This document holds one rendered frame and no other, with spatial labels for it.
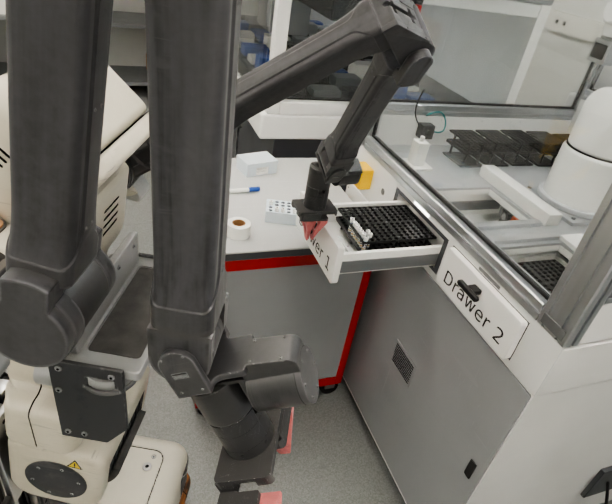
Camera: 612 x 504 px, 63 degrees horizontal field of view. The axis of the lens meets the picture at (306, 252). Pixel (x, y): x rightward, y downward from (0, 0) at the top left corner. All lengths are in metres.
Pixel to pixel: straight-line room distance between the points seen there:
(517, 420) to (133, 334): 0.86
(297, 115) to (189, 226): 1.69
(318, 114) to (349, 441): 1.27
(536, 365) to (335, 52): 0.75
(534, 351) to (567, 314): 0.12
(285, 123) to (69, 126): 1.69
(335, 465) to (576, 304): 1.11
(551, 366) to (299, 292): 0.78
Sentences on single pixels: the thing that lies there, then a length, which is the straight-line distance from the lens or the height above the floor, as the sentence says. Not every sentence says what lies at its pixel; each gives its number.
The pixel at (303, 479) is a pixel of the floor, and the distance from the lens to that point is 1.84.
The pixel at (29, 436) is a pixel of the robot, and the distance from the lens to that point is 0.93.
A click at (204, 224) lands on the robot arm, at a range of 0.38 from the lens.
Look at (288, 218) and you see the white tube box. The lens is 1.55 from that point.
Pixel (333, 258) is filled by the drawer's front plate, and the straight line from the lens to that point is 1.21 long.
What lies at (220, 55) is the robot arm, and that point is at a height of 1.48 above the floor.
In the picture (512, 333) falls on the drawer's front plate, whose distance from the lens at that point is 1.17.
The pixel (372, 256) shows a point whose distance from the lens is 1.26.
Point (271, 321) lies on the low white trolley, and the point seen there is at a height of 0.47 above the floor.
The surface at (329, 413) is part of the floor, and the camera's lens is 2.02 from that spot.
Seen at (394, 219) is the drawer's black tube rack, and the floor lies 0.90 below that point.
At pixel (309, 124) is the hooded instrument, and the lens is 2.08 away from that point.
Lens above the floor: 1.56
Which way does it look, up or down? 34 degrees down
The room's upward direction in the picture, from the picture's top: 10 degrees clockwise
